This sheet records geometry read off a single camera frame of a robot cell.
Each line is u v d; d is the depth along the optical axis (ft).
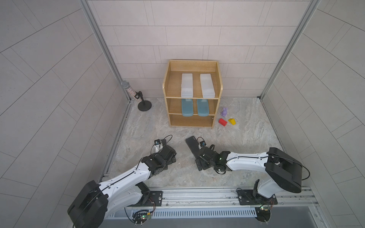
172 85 2.71
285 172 1.40
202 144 2.51
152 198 2.32
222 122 3.32
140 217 2.14
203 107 2.92
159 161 2.03
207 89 2.55
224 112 3.40
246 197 2.19
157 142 2.41
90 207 1.26
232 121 3.34
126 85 2.80
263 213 2.23
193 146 2.97
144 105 3.65
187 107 2.92
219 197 2.38
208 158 2.11
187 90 2.54
